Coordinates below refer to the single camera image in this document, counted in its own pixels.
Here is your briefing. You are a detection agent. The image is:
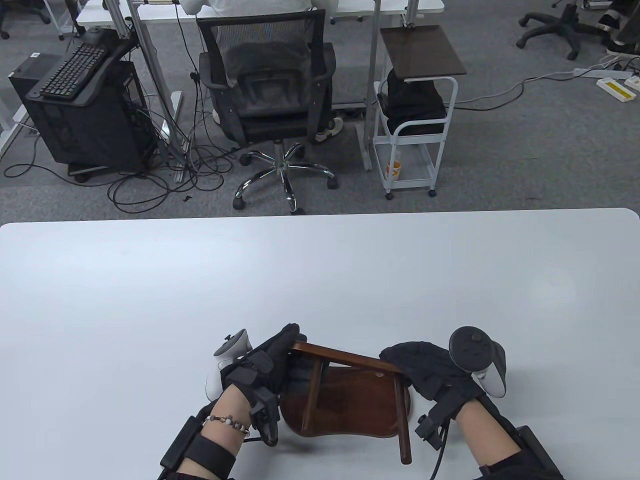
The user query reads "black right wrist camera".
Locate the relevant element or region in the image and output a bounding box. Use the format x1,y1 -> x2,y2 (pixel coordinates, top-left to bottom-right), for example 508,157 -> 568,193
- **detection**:
415,412 -> 448,451

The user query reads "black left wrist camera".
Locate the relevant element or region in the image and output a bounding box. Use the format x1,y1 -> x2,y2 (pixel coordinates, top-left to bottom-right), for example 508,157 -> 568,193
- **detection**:
248,387 -> 280,447

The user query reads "white desk with metal legs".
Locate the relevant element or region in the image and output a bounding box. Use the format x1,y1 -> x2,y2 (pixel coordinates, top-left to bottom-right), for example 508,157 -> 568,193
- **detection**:
75,0 -> 446,183

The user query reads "black bag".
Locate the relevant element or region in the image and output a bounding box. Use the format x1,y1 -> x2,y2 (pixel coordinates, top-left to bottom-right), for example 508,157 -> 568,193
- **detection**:
377,67 -> 448,136

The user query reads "black labelled tracker box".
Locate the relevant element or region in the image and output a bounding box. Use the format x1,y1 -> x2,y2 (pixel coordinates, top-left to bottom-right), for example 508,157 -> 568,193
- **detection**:
159,416 -> 201,471

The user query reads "person's right forearm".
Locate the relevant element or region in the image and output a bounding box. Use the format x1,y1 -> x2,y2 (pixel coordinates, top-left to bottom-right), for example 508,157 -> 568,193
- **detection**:
452,397 -> 523,480

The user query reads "grey white right controller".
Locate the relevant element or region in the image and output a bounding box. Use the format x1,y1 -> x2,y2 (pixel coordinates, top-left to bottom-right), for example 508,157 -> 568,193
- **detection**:
448,326 -> 507,399

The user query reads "white rolling cart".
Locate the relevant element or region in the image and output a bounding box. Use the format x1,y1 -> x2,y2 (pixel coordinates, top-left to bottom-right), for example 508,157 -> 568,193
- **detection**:
372,25 -> 459,201

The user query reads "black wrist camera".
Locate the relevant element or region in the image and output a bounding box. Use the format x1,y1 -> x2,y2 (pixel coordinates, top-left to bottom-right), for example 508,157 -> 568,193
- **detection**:
248,387 -> 280,447
415,412 -> 448,451

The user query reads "black office chair base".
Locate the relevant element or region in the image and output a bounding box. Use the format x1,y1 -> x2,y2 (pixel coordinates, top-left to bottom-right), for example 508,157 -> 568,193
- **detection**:
516,0 -> 608,61

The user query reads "wooden key rack top bar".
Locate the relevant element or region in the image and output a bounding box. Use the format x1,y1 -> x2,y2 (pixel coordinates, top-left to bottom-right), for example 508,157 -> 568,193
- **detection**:
291,341 -> 403,376

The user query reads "wooden key rack rod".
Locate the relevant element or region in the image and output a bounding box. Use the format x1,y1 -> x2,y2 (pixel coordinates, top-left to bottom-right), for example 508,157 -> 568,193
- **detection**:
392,372 -> 413,465
301,359 -> 326,435

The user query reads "person's left hand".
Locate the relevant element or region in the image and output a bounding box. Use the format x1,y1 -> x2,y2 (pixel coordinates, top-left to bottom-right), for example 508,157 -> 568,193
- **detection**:
219,323 -> 308,408

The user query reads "black computer tower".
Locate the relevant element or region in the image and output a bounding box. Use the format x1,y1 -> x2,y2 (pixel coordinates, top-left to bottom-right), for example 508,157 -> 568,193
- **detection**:
9,54 -> 158,176

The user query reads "tangle of black cables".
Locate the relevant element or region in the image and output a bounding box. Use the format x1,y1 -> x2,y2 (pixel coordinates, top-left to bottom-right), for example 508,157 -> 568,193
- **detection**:
4,100 -> 241,211

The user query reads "black mesh office chair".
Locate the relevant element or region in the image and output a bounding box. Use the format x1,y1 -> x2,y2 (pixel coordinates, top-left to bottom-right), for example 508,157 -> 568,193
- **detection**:
195,9 -> 338,216

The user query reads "dark brown wooden board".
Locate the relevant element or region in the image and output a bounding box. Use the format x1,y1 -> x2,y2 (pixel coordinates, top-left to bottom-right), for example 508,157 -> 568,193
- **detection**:
380,24 -> 467,79

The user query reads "white power cable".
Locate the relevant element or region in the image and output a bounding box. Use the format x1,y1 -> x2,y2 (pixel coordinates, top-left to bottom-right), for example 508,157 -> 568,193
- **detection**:
455,74 -> 576,112

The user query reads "person's left forearm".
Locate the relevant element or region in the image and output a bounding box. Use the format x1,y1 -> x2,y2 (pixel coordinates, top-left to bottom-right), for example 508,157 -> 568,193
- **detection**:
177,385 -> 251,480

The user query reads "person's right hand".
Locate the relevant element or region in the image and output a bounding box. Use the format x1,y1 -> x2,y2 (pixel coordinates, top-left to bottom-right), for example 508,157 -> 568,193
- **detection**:
379,341 -> 485,417

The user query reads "wooden key rack base tray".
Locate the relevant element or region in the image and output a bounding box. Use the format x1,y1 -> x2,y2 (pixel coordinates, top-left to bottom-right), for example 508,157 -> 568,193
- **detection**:
279,362 -> 415,440

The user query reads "beaded bracelet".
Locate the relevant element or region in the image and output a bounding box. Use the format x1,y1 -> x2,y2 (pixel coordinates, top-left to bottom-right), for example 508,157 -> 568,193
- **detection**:
202,414 -> 250,435

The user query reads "black keyboard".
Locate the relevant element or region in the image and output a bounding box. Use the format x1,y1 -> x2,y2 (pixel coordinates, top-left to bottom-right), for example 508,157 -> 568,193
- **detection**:
40,43 -> 112,100

